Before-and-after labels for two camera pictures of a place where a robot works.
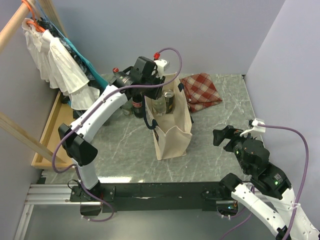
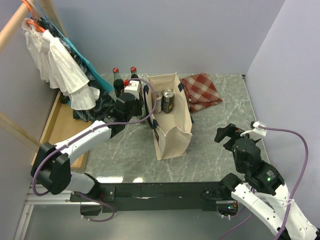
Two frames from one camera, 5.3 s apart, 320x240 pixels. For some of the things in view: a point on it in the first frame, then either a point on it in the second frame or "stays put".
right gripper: [227, 131] stays put
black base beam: [157, 196] stays put
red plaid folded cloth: [200, 91] stays put
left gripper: [155, 94] -> [139, 105]
